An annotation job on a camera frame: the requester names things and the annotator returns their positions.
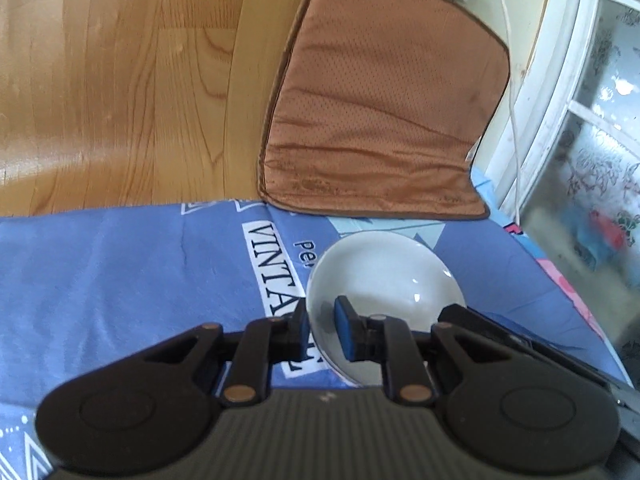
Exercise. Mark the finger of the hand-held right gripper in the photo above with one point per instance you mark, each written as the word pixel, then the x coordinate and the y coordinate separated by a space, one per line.
pixel 525 347

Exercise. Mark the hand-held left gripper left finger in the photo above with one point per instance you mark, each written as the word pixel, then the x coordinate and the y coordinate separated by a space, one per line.
pixel 302 332

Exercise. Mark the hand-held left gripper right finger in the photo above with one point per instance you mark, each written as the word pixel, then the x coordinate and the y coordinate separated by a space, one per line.
pixel 345 330

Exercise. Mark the white floral plate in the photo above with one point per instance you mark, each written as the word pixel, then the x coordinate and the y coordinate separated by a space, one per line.
pixel 390 275

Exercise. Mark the blue printed tablecloth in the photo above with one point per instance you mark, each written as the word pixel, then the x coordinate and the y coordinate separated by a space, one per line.
pixel 125 270

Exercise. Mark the brown seat cushion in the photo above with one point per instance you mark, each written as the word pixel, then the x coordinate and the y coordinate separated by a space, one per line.
pixel 375 110

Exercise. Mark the white framed patterned glass door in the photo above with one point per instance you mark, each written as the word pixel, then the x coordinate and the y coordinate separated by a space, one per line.
pixel 555 85

